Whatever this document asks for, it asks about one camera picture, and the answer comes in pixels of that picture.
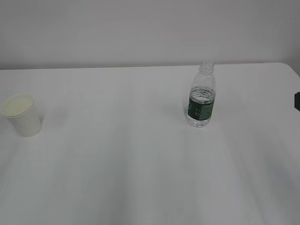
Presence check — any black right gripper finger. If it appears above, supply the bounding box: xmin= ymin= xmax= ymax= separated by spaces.
xmin=294 ymin=92 xmax=300 ymax=111

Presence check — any clear green-label water bottle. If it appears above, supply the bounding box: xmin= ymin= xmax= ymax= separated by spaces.
xmin=187 ymin=60 xmax=216 ymax=128

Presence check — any white paper cup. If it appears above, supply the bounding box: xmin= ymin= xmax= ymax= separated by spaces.
xmin=0 ymin=94 xmax=42 ymax=137

